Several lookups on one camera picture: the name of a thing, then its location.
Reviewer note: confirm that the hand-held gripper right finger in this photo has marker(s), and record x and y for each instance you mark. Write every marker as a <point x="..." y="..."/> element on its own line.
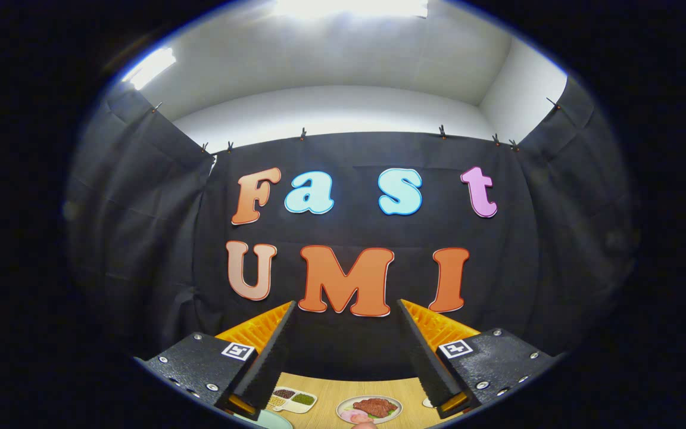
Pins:
<point x="423" y="357"/>

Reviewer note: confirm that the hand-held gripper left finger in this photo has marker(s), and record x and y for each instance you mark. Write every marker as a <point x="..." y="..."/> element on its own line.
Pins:
<point x="271" y="357"/>

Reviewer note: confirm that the pile of red beans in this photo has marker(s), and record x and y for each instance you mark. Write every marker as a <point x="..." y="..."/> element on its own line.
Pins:
<point x="284" y="393"/>

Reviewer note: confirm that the pile of yellow soybeans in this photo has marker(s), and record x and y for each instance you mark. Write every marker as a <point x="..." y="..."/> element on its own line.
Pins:
<point x="279" y="402"/>

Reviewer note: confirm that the small white saucer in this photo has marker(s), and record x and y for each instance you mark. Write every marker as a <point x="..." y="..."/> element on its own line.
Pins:
<point x="429" y="403"/>

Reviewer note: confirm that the pile of green mung beans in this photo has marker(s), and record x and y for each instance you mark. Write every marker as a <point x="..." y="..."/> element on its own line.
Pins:
<point x="303" y="399"/>

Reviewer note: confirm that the pile of white rice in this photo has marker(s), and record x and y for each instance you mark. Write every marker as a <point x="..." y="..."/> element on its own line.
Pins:
<point x="297" y="407"/>

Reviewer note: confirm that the white oval food plate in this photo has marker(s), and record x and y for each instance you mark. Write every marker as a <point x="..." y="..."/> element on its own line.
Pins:
<point x="396" y="411"/>

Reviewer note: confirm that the light green round plate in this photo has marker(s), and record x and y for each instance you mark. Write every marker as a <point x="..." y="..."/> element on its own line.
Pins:
<point x="265" y="420"/>

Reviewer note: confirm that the brown meat steak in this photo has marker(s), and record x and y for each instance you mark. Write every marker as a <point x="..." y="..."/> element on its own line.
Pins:
<point x="374" y="406"/>

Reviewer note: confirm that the light red ham slice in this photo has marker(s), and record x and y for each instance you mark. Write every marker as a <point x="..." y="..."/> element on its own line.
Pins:
<point x="364" y="418"/>

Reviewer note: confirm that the small pink round object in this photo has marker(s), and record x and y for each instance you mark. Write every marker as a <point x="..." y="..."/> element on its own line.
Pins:
<point x="364" y="425"/>

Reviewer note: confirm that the pink ham slice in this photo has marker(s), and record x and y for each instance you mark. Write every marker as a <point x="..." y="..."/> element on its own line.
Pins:
<point x="348" y="414"/>

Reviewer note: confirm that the black backdrop cloth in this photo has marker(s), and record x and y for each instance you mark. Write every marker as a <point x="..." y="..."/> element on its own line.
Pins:
<point x="140" y="250"/>

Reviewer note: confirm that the row of small cloth clips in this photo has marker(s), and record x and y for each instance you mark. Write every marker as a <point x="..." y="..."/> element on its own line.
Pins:
<point x="302" y="133"/>

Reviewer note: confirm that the long ceiling light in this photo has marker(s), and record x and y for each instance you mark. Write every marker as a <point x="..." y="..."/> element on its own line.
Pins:
<point x="349" y="6"/>
<point x="147" y="68"/>

